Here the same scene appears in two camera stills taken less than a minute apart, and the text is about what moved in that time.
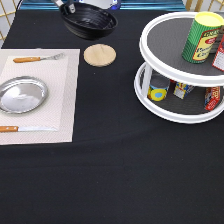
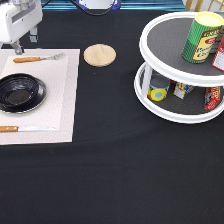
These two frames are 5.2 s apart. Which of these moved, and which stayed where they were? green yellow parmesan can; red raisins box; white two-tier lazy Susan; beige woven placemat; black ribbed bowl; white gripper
Moved: black ribbed bowl; white gripper
Stayed: red raisins box; white two-tier lazy Susan; beige woven placemat; green yellow parmesan can
